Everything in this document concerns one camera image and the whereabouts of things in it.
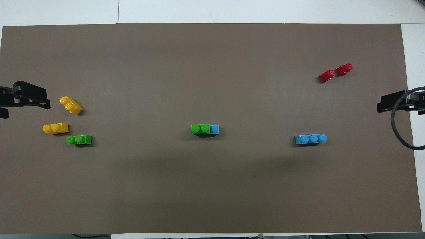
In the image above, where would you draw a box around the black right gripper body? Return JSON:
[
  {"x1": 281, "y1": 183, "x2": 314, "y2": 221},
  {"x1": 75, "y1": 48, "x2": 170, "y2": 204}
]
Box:
[{"x1": 407, "y1": 90, "x2": 425, "y2": 116}]

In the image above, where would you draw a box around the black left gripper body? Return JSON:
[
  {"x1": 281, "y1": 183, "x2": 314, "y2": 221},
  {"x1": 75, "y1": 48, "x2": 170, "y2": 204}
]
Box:
[{"x1": 0, "y1": 86, "x2": 15, "y2": 119}]

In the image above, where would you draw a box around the yellow two-stud toy brick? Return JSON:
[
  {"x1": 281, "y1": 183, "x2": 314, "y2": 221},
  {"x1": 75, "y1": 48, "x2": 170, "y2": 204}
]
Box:
[
  {"x1": 59, "y1": 96, "x2": 83, "y2": 116},
  {"x1": 42, "y1": 123, "x2": 69, "y2": 134}
]

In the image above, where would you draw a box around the red one-stud toy brick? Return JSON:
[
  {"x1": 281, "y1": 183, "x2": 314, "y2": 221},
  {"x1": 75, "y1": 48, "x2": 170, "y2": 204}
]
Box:
[
  {"x1": 319, "y1": 69, "x2": 336, "y2": 83},
  {"x1": 336, "y1": 63, "x2": 353, "y2": 77}
]

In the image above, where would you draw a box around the brown table mat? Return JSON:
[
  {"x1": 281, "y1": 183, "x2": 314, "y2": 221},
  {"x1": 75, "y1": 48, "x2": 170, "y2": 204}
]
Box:
[{"x1": 0, "y1": 23, "x2": 423, "y2": 234}]

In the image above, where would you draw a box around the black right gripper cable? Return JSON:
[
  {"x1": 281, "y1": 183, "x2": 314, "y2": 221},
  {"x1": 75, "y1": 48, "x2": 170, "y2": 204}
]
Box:
[{"x1": 390, "y1": 86, "x2": 425, "y2": 150}]

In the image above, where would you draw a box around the black floor cable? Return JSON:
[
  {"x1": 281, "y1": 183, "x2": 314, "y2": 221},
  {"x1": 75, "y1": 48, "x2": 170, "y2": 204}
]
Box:
[{"x1": 71, "y1": 233, "x2": 112, "y2": 239}]

